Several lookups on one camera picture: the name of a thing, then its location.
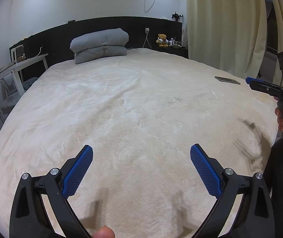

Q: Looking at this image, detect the person's right hand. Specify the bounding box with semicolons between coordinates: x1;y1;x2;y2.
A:
274;106;283;132

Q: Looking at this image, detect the dark smartphone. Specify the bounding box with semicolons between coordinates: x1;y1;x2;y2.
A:
215;76;240;85

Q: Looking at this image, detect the cream curtain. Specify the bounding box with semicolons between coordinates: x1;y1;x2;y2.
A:
181;0;283;93

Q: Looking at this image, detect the brown teddy bear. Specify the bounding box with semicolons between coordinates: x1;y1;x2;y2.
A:
156;34;169;48

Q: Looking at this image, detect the black headboard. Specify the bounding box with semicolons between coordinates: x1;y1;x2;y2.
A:
9;16;182;67

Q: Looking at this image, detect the small dark plant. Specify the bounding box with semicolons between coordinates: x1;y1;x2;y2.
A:
172;12;184;22

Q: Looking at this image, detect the white bedside table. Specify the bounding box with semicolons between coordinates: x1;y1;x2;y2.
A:
0;53;49;130

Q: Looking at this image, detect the beige plush bed blanket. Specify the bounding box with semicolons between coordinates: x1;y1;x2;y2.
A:
0;49;277;237

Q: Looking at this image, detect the white metal chair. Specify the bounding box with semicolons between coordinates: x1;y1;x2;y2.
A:
0;79;15;123

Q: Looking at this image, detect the upper grey pillow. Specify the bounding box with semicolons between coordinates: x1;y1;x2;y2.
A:
70;28;129;53

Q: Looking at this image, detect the grey pillow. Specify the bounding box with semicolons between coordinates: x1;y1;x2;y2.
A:
75;46;127;64
70;28;129;53

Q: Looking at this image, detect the lower grey pillow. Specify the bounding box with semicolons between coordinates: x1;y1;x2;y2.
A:
75;46;127;64

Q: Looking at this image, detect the white charging cable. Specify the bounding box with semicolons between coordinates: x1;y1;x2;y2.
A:
127;27;153;51

